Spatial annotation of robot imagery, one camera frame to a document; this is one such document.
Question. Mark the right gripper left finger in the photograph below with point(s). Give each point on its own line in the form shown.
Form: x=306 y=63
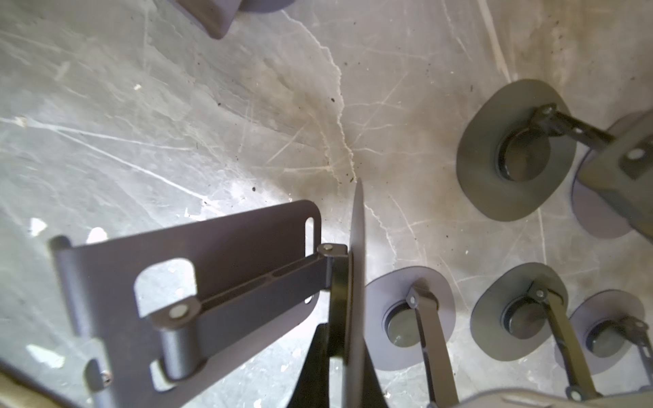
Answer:
x=312 y=388

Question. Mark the dark phone stand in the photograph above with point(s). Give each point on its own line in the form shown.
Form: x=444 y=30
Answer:
x=518 y=149
x=520 y=311

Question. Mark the grey phone stand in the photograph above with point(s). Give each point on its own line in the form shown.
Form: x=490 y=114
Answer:
x=410 y=316
x=216 y=16
x=596 y=336
x=257 y=273
x=612 y=190

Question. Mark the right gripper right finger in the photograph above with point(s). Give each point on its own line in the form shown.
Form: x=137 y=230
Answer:
x=371 y=394

